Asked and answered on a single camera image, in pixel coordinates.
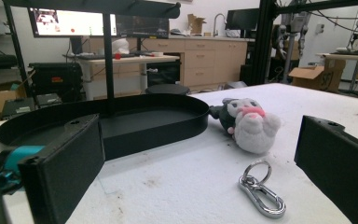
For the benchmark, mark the white work table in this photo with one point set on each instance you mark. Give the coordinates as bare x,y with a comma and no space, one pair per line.
354,58

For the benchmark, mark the silver carabiner keyring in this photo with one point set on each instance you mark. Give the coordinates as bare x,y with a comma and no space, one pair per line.
262,196

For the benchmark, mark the black metal frame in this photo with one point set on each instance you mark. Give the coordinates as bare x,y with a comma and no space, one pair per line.
262,43

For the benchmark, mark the open cardboard box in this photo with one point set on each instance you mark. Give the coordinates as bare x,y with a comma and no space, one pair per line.
318,76

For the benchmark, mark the bright computer monitor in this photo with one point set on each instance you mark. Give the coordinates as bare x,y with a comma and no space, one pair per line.
62,23

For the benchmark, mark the small cardboard box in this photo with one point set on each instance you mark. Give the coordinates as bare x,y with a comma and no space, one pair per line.
196,24

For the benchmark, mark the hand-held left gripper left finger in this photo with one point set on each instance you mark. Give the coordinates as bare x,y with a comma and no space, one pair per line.
65,168

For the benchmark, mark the white foam mat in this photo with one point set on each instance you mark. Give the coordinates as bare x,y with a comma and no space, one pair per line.
199,186

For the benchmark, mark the dark computer monitor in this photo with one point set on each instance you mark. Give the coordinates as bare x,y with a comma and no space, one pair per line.
143,28

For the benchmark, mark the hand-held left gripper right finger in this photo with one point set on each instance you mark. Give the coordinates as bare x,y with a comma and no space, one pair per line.
338,161

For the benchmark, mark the light wooden desk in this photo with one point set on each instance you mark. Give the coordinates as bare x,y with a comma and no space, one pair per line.
130,60

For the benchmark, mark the large cardboard box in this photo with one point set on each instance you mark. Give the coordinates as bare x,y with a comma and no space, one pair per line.
0,101

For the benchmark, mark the black oval tray hanger stand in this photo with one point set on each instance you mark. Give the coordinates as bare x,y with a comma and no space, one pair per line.
155,127

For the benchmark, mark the black hard case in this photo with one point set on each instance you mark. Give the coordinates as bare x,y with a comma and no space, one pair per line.
56,81

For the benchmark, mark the black monitor on counter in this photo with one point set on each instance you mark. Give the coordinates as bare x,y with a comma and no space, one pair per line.
242,19

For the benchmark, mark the metal faucet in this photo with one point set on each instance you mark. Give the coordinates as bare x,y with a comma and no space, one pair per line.
216,23

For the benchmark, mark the wooden drawer cabinets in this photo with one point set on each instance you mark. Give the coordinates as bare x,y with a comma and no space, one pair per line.
211,62

